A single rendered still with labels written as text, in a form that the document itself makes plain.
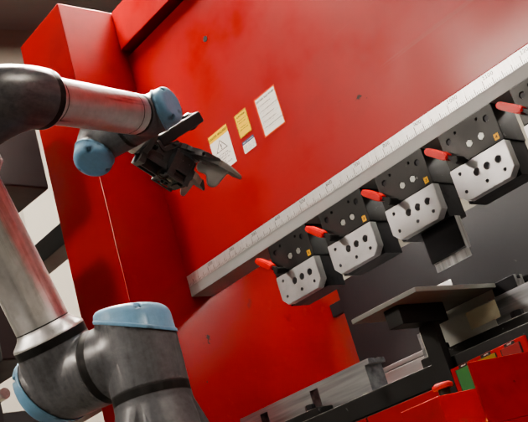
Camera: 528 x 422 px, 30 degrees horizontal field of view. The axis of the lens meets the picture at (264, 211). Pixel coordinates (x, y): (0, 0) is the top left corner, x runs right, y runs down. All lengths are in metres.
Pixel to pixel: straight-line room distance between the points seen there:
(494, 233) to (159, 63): 1.09
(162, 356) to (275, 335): 1.52
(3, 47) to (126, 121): 3.52
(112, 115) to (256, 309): 1.37
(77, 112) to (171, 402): 0.48
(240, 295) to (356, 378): 0.66
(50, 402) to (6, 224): 0.27
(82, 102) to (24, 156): 1.32
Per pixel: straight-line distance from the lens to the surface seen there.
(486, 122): 2.08
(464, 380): 1.89
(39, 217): 4.74
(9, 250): 1.50
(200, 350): 2.72
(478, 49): 2.12
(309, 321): 3.03
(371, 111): 2.29
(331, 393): 2.40
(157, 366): 1.40
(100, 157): 1.81
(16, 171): 2.84
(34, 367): 1.50
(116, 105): 1.65
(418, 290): 1.88
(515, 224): 2.68
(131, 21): 3.05
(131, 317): 1.42
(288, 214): 2.46
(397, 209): 2.21
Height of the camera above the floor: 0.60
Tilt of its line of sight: 19 degrees up
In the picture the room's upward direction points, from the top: 17 degrees counter-clockwise
